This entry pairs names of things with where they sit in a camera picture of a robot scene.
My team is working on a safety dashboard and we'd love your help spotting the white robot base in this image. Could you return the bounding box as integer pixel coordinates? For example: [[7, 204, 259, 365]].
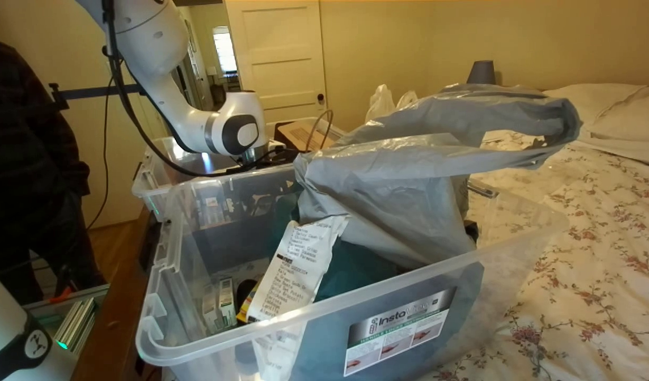
[[0, 285, 77, 381]]

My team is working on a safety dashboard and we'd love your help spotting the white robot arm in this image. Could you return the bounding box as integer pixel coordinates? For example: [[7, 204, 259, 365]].
[[77, 0, 266, 158]]

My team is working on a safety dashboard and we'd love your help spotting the far clear storage box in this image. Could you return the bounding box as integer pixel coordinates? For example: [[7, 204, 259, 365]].
[[128, 116, 354, 232]]

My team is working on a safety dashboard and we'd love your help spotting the clear storage box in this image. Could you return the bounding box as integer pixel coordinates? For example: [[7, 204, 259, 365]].
[[128, 116, 354, 232], [136, 168, 564, 381]]

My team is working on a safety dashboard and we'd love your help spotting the near clear storage box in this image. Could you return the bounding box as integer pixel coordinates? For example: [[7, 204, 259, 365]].
[[136, 168, 564, 381]]

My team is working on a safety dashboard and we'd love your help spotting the grey plastic bag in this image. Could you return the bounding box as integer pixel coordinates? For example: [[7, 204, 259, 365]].
[[294, 86, 582, 268]]

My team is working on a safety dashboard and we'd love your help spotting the teal cloth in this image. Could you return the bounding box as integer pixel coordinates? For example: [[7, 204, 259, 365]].
[[268, 184, 410, 303]]

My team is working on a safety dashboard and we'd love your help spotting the white paper receipt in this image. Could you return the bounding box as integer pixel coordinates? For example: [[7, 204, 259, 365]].
[[248, 217, 346, 320]]

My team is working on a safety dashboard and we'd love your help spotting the cream panel door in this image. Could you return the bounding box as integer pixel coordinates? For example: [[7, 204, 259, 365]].
[[224, 0, 326, 120]]

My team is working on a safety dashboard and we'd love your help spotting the floral bedspread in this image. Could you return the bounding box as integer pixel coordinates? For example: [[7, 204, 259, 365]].
[[425, 145, 649, 381]]

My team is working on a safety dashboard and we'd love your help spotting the person in dark clothes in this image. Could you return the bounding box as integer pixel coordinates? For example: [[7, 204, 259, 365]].
[[0, 43, 103, 306]]

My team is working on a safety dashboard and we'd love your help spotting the white pillow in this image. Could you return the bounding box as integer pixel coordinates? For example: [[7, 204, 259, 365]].
[[547, 83, 649, 166]]

